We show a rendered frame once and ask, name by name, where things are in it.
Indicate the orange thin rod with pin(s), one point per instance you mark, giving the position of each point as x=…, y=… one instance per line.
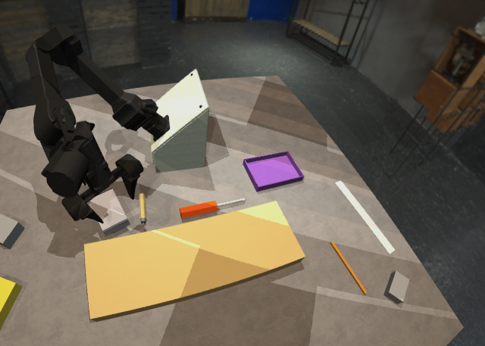
x=348, y=267

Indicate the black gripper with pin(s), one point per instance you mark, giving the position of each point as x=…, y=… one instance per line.
x=98, y=178

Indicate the purple shallow tray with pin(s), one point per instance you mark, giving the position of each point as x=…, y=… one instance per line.
x=272, y=170

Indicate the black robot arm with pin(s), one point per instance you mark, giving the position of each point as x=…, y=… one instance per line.
x=71, y=151

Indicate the tan wooden floor panel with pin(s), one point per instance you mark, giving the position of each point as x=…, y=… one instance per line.
x=134, y=273

